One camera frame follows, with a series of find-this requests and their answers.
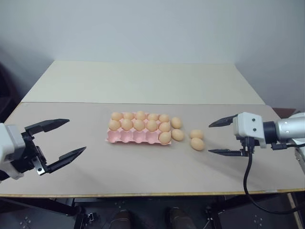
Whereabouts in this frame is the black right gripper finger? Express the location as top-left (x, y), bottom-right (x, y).
top-left (207, 148), bottom-right (246, 157)
top-left (208, 114), bottom-right (239, 128)

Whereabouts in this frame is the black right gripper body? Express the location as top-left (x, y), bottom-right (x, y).
top-left (239, 136), bottom-right (261, 157)

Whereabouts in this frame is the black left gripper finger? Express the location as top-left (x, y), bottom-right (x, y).
top-left (24, 118), bottom-right (71, 135)
top-left (46, 146), bottom-right (87, 173)

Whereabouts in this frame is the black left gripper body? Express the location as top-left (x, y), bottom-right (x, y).
top-left (18, 130), bottom-right (52, 176)

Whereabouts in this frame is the pink egg tray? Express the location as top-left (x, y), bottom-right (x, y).
top-left (105, 112), bottom-right (173, 146)

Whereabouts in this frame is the reddish brown object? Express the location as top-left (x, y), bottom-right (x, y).
top-left (272, 107), bottom-right (299, 118)

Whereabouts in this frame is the white robot body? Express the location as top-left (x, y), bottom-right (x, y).
top-left (294, 136), bottom-right (305, 173)

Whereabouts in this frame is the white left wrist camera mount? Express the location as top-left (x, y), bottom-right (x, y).
top-left (0, 122), bottom-right (26, 180)

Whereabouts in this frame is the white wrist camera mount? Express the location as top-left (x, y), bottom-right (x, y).
top-left (0, 122), bottom-right (26, 180)
top-left (233, 112), bottom-right (267, 149)

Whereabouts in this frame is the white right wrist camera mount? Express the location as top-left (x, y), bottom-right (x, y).
top-left (233, 112), bottom-right (267, 149)

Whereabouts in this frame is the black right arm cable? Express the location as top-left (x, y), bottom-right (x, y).
top-left (243, 143), bottom-right (305, 214)

